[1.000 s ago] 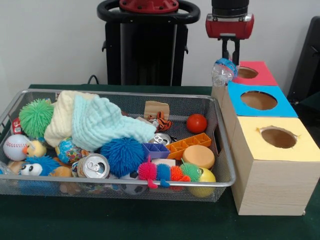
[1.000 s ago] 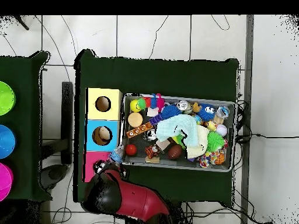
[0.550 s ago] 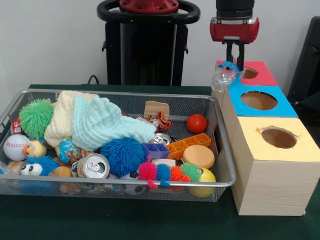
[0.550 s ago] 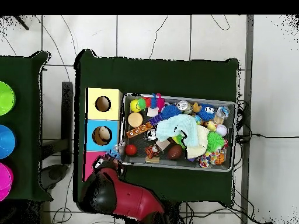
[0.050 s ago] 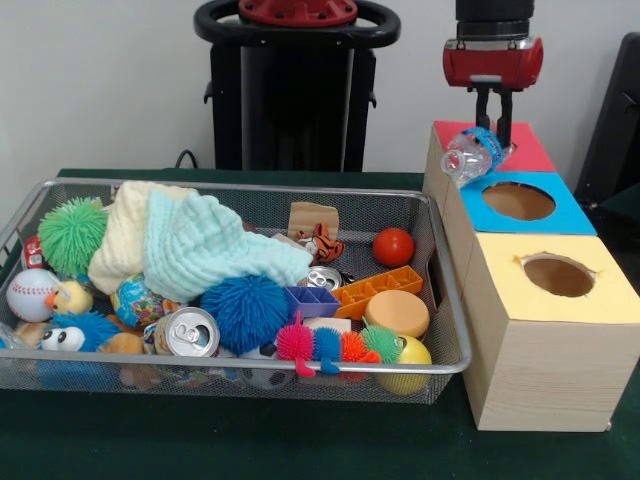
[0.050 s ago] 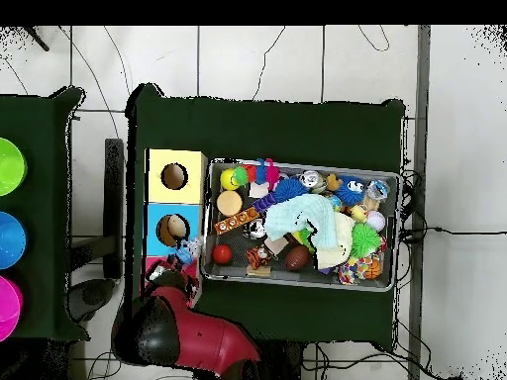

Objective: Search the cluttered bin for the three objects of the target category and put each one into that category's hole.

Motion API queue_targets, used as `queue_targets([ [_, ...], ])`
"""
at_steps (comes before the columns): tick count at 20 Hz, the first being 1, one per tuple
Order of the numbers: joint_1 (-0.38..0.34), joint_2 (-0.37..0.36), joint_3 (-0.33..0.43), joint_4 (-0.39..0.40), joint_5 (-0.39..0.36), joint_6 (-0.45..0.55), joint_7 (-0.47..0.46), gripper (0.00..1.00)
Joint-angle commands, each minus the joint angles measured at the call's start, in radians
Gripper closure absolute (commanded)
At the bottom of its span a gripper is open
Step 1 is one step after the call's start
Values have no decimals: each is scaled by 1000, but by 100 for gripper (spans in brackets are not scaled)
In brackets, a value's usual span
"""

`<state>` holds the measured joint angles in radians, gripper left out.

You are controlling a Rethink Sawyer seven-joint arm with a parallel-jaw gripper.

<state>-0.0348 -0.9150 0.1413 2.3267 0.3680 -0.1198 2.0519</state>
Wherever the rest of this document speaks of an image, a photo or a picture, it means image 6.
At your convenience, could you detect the blue spiky rubber ball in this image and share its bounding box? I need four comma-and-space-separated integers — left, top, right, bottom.
272, 177, 309, 200

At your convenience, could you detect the black upright panel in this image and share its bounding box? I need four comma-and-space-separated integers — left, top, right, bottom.
102, 138, 126, 280

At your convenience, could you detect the dark green table cloth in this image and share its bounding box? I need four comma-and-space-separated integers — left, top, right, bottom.
0, 85, 90, 342
124, 82, 407, 344

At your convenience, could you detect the shallow silver mesh bin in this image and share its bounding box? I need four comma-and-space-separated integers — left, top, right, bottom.
200, 157, 403, 293

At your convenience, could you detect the green spiky rubber ball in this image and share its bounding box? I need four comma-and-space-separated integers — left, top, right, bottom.
350, 223, 382, 259

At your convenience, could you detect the round orange sponge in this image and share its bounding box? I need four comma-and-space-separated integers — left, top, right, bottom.
216, 190, 244, 218

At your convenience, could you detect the pink plastic bowl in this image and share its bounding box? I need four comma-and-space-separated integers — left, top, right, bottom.
0, 274, 24, 342

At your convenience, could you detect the green plastic bowl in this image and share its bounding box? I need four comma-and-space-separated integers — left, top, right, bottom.
0, 137, 28, 198

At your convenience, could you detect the blue plastic bowl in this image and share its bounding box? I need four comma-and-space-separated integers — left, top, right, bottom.
0, 210, 29, 271

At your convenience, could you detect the yellow smiley ball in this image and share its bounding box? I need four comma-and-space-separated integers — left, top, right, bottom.
220, 168, 241, 192

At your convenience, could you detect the white baseball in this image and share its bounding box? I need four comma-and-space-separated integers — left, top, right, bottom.
365, 210, 387, 234

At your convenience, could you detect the wooden three-hole box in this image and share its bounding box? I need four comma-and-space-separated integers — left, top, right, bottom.
140, 147, 209, 308

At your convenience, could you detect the red ball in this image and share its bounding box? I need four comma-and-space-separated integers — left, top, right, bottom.
211, 243, 234, 265

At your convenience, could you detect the mint green cloth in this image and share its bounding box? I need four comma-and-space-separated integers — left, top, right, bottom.
263, 193, 338, 250

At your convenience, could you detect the cream knit cloth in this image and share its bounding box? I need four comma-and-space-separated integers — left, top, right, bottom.
314, 211, 356, 270

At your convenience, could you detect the dark slanted rod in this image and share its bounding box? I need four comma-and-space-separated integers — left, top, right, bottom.
23, 26, 51, 53

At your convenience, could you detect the silver-top drink can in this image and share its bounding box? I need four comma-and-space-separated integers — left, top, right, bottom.
298, 169, 328, 195

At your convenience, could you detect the rainbow spiky caterpillar toy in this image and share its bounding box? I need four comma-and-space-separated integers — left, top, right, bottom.
232, 157, 280, 191

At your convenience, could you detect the black power cable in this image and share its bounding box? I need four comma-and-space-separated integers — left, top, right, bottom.
397, 225, 507, 243

